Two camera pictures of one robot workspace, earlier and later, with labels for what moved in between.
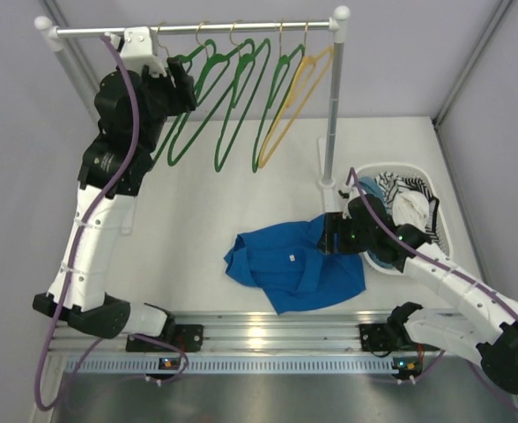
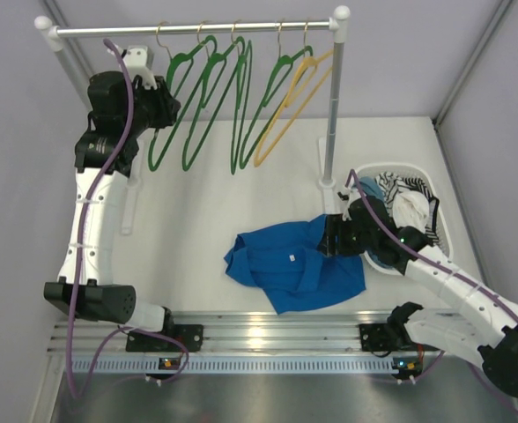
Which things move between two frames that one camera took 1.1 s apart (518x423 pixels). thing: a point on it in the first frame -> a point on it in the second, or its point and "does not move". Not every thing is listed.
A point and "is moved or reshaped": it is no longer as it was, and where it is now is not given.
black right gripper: x=336 y=222 does not move
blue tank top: x=286 y=266 does not move
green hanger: x=212 y=70 -> x=240 y=45
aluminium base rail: x=242 y=333 does not move
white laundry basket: x=418 y=172 does not move
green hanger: x=176 y=119 is moved or reshaped
